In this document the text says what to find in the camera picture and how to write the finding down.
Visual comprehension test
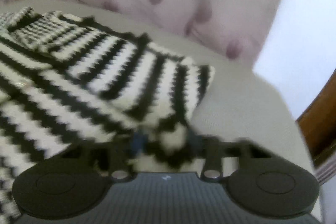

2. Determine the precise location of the black white striped knit sweater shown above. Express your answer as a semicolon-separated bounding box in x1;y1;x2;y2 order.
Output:
1;7;215;223

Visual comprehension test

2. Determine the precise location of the brown wooden door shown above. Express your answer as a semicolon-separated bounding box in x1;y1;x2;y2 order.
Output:
297;73;336;167

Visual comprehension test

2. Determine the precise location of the grey woven bed mat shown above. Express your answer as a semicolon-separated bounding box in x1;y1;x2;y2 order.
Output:
1;0;312;171

